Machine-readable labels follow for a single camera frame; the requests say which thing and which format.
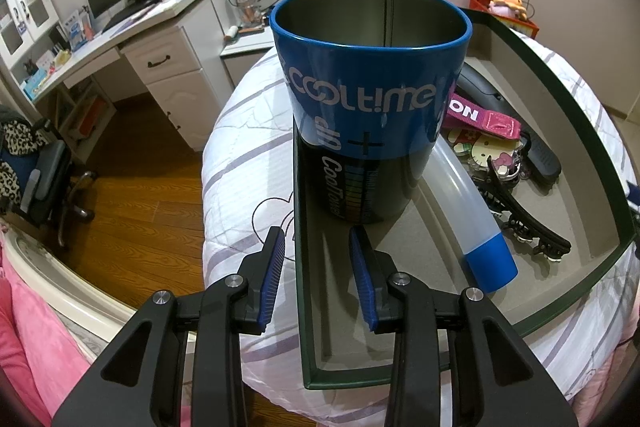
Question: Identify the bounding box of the orange plush toy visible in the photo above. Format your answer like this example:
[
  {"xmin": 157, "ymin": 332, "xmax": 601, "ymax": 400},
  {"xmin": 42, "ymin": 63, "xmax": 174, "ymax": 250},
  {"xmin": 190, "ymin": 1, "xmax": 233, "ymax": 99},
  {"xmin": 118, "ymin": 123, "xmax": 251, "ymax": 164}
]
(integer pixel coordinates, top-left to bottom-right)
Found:
[{"xmin": 488, "ymin": 0, "xmax": 528, "ymax": 22}]

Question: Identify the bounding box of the black office chair with clothes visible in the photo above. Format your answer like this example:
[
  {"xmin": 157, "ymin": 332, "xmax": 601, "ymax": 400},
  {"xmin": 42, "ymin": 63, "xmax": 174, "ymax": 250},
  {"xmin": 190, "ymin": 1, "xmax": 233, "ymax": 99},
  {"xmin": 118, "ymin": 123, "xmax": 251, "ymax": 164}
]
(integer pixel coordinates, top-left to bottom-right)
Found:
[{"xmin": 1, "ymin": 105, "xmax": 99, "ymax": 251}]

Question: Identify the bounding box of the pink bedding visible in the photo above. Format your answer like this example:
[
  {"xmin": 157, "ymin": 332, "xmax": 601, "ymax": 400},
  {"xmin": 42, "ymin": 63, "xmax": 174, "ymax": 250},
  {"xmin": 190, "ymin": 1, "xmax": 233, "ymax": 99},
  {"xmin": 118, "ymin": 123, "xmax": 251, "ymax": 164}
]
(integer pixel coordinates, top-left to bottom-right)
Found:
[{"xmin": 1, "ymin": 257, "xmax": 90, "ymax": 426}]

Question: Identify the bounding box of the black remote control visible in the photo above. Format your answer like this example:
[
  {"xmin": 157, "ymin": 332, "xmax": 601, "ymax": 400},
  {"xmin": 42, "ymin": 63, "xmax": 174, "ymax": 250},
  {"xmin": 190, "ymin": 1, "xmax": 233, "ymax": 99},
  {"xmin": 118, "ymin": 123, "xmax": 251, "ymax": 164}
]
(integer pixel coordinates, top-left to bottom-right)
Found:
[{"xmin": 456, "ymin": 64, "xmax": 562, "ymax": 187}]

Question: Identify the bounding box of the white glass-door cabinet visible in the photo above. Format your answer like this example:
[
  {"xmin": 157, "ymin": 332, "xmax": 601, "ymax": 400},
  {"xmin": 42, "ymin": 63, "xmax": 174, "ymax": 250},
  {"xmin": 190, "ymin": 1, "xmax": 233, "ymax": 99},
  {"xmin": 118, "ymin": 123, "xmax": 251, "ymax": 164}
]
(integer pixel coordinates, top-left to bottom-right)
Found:
[{"xmin": 1, "ymin": 0, "xmax": 60, "ymax": 68}]

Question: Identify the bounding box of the red printed storage box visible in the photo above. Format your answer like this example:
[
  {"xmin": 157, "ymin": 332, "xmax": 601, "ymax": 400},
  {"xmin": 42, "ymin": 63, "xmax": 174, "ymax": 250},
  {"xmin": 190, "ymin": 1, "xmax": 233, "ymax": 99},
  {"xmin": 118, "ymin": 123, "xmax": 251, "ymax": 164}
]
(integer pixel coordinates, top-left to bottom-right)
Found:
[{"xmin": 469, "ymin": 0, "xmax": 539, "ymax": 39}]

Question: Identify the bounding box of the black hair claw clip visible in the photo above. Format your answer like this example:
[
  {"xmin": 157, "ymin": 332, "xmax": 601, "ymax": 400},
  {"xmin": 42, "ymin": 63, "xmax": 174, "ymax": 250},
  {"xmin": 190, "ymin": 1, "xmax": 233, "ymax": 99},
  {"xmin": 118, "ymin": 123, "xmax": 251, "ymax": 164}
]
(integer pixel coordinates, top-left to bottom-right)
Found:
[{"xmin": 476, "ymin": 160, "xmax": 572, "ymax": 262}]

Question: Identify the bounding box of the bottle with red cap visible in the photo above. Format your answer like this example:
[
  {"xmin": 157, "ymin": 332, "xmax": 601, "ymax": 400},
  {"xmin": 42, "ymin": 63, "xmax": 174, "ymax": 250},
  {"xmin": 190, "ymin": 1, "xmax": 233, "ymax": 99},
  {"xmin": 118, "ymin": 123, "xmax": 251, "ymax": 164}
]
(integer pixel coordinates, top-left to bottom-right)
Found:
[{"xmin": 235, "ymin": 0, "xmax": 262, "ymax": 27}]

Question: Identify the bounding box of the white low side cabinet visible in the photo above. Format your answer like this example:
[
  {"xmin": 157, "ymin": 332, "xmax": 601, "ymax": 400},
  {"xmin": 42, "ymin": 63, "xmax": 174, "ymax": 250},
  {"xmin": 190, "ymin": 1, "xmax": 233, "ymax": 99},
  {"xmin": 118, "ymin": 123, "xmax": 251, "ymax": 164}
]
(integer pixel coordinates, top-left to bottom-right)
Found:
[{"xmin": 220, "ymin": 27, "xmax": 274, "ymax": 87}]

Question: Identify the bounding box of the pink lanyard keychain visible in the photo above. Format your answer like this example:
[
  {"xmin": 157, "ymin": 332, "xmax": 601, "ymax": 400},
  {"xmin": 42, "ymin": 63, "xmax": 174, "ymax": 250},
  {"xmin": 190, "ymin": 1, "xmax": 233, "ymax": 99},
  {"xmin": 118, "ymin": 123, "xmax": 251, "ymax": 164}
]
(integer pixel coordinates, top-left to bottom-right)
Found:
[{"xmin": 440, "ymin": 94, "xmax": 530, "ymax": 187}]

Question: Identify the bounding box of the pink box with dark tray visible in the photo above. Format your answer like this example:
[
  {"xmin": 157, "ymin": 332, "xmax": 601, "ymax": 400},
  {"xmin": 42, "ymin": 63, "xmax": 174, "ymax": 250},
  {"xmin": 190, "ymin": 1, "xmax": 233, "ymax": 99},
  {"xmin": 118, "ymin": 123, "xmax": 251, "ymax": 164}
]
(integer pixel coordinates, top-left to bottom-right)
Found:
[{"xmin": 294, "ymin": 11, "xmax": 639, "ymax": 395}]

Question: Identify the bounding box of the white striped table cloth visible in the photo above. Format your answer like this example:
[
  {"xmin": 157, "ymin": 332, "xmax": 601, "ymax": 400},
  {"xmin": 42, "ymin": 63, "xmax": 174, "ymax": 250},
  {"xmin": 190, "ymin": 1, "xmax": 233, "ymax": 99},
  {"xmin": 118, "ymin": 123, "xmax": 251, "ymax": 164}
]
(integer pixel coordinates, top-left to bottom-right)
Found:
[{"xmin": 202, "ymin": 50, "xmax": 639, "ymax": 426}]

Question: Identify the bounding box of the clear tube with blue cap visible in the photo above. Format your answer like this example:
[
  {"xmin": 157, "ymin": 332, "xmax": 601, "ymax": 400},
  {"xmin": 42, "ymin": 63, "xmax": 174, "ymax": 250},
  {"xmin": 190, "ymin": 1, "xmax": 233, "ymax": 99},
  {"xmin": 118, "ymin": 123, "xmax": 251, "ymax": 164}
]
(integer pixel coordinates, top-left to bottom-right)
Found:
[{"xmin": 419, "ymin": 136, "xmax": 518, "ymax": 294}]

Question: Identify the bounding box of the white desk with drawers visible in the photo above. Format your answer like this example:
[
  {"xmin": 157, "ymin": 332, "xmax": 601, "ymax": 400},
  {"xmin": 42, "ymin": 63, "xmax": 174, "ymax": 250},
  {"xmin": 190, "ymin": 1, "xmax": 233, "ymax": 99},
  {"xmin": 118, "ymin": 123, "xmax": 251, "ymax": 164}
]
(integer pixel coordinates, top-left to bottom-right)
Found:
[{"xmin": 35, "ymin": 0, "xmax": 233, "ymax": 152}]

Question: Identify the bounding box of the blue black Cooltime cup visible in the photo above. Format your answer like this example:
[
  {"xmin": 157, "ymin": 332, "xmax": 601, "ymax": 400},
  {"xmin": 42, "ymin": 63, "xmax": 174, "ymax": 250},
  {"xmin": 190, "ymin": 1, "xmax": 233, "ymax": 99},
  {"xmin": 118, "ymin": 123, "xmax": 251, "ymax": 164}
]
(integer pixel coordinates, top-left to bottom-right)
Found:
[{"xmin": 270, "ymin": 0, "xmax": 473, "ymax": 223}]

